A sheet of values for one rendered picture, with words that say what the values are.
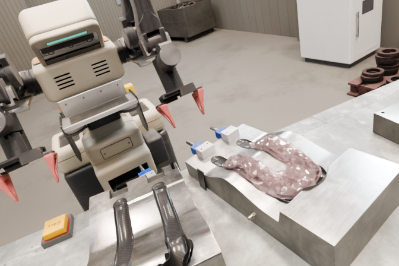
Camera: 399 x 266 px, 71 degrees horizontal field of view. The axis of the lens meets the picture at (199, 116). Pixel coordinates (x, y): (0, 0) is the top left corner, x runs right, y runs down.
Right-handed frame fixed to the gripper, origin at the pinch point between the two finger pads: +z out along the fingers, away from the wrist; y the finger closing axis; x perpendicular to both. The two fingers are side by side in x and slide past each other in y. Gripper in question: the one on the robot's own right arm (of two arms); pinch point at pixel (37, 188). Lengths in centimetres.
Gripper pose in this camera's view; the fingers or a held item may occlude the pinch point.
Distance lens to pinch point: 82.4
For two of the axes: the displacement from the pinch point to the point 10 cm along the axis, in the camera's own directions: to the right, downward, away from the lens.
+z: 4.1, 9.1, 0.3
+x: -2.9, 1.0, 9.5
